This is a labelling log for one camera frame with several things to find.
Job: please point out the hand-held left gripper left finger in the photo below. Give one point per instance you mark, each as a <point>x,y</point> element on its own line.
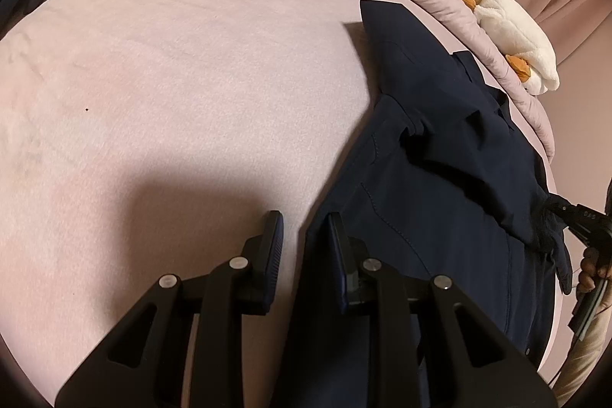
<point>271,255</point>

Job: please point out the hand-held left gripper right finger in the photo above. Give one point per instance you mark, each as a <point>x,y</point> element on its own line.
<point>337,255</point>

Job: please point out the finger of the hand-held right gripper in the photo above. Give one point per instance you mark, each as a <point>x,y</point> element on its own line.
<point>566,211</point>

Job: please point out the navy blue pants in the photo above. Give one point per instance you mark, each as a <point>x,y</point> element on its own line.
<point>454,178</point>

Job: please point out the person's right hand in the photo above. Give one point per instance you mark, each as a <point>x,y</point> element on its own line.
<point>589,272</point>

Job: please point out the white plush duck toy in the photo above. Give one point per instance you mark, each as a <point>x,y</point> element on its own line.
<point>511,25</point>

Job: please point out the bed with pink sheet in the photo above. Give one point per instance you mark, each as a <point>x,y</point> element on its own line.
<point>167,78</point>

